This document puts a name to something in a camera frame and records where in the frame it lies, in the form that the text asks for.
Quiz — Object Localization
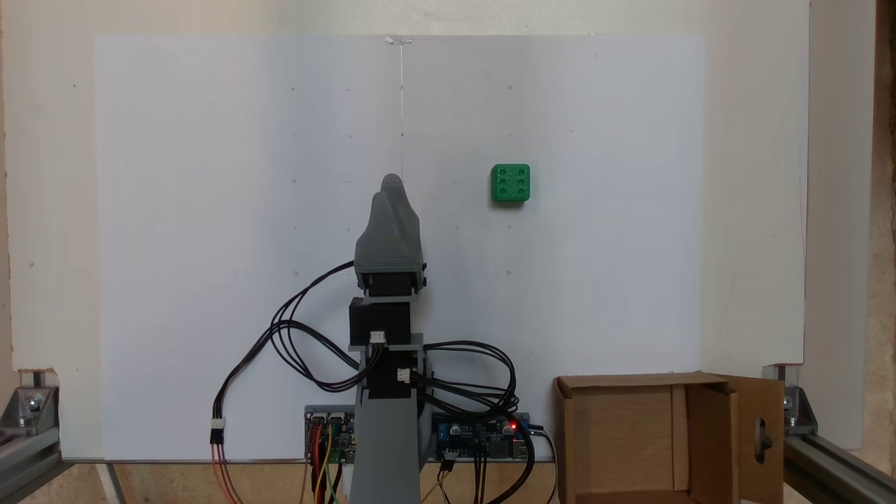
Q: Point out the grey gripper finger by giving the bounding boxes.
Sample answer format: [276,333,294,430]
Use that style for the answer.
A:
[355,189,394,262]
[381,174,424,262]

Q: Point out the green dice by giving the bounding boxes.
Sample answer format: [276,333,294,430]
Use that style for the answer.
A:
[490,164,531,205]

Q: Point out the large white paper sheet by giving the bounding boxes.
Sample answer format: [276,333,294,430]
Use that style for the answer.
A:
[94,34,705,463]

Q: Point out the blue circuit board red LED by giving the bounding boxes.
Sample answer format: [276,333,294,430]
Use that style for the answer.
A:
[430,413,534,462]

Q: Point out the open cardboard box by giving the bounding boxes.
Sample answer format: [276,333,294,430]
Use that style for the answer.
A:
[553,371,786,504]

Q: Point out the black arm motor cables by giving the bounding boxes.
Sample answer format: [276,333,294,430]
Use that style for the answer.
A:
[412,341,538,504]

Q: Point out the circuit board with coloured wires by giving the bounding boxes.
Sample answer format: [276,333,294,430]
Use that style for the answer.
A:
[304,405,358,465]

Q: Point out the black cable with white connector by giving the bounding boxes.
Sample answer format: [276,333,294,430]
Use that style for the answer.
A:
[209,260,382,446]

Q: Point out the yellow jumper wire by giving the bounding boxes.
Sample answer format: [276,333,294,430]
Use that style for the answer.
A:
[316,422,335,504]

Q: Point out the beige cable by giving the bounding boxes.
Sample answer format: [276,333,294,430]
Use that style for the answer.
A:
[420,468,450,504]

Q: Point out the green jumper wire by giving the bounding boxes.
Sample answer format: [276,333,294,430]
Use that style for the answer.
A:
[325,448,342,504]

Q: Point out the orange red wire pair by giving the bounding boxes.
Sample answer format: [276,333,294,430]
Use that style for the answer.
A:
[211,442,243,504]

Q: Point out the metal corner bracket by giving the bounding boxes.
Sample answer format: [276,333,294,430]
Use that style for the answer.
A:
[762,363,819,437]
[0,369,61,429]

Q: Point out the aluminium frame post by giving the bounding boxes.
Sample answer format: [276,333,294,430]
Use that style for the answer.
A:
[783,431,896,504]
[0,419,65,504]

